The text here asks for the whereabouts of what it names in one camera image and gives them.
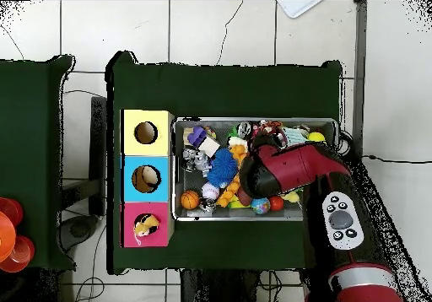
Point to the orange striped tiger plush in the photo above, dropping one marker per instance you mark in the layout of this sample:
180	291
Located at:
268	125

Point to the brown plush toy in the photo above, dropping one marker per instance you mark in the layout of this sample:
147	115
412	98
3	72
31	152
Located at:
148	224

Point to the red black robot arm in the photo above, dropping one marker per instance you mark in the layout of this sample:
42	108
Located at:
297	167

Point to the silver mesh bin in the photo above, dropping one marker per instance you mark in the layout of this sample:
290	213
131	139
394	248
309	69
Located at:
192	180

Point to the wooden box with three holes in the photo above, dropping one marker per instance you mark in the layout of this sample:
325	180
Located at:
162	136

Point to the blue spiky ball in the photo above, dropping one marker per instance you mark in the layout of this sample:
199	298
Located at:
222	167

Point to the wooden cube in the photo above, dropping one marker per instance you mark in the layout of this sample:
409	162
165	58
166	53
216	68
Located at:
210	146

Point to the cream knitted cloth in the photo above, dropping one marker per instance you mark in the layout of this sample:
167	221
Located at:
236	141

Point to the white baseball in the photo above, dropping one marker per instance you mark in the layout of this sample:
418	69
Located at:
210	191

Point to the red black soda can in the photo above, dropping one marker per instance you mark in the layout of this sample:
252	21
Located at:
244	130

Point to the orange basketball toy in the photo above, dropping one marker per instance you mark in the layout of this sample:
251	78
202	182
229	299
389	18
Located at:
190	199

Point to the dark green table cloth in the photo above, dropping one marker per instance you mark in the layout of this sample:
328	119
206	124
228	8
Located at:
219	92

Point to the mint green cloth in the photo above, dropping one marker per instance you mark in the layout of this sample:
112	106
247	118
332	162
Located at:
293	136

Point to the yellow ball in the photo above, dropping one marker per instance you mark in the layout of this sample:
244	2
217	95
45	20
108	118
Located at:
315	136

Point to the white tray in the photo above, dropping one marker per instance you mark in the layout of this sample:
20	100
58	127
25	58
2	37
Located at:
297	6

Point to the green covered side table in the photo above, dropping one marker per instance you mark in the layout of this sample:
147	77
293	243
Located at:
30	130

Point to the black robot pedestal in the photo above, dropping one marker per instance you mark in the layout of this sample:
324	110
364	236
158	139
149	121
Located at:
216	288

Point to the grey metal rail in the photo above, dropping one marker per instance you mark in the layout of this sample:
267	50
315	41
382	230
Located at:
359	45

